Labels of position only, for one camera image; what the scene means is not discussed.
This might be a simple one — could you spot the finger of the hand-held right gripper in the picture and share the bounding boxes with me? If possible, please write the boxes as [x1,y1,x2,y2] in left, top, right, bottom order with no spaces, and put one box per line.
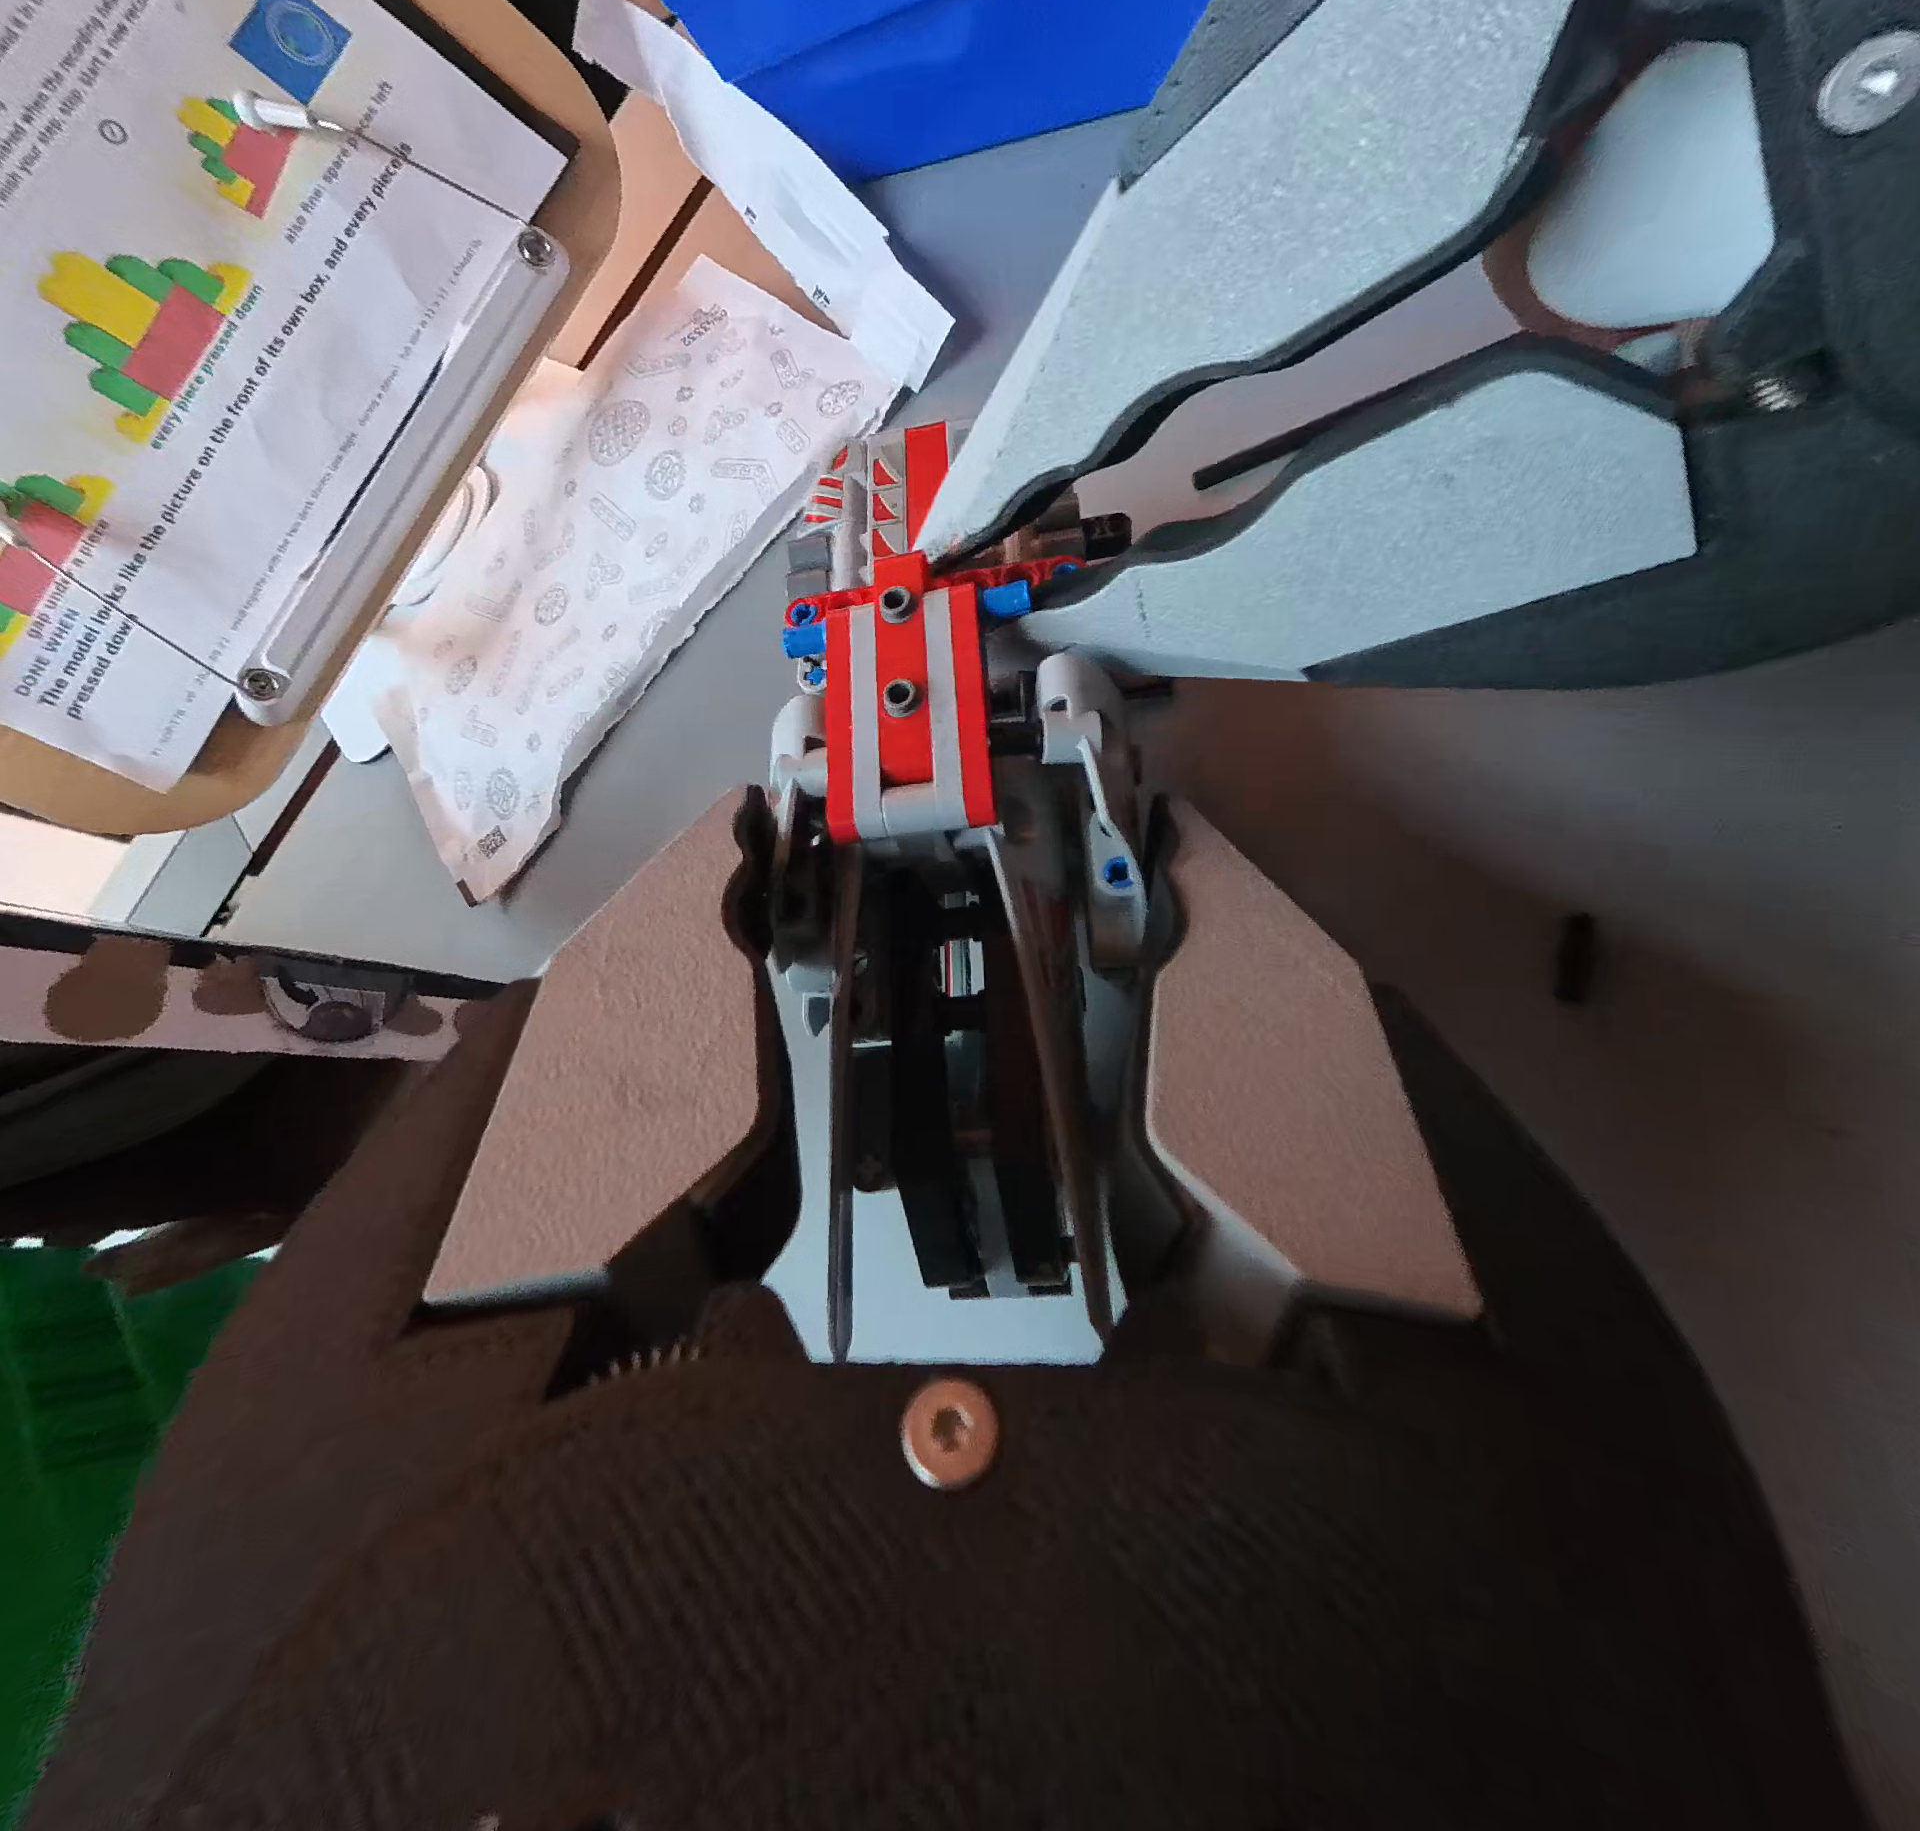
[904,0,1592,559]
[1018,365,1708,688]

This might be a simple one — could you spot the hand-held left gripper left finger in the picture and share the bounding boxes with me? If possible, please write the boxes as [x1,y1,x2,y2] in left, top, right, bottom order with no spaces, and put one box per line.
[426,782,853,1360]

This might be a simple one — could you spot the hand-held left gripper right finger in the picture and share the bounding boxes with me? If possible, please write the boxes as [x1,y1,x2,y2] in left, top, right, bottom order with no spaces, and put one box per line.
[1073,795,1489,1377]

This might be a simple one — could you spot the red grey lego vehicle model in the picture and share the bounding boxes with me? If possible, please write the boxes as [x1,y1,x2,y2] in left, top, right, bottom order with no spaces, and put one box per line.
[761,418,1156,1369]

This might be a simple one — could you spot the blue plastic bin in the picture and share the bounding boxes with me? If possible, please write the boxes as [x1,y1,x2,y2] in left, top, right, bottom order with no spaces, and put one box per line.
[599,0,1262,189]

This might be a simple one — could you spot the printed paper bag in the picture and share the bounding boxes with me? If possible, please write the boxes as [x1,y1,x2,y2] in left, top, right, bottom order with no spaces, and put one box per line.
[322,251,914,907]

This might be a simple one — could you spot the white torn paper bag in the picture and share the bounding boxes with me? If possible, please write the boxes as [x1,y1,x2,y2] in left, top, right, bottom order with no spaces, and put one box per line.
[575,0,956,395]

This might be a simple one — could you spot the green plastic bin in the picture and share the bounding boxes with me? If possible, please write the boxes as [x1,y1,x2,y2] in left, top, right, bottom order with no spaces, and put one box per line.
[0,1235,280,1831]

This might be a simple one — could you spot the instruction sheet on stand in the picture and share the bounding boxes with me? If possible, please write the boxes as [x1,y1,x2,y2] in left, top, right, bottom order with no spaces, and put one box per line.
[0,0,628,837]

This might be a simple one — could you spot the printed instruction sheet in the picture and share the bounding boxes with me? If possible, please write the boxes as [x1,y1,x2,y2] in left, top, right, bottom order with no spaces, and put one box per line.
[0,0,581,800]

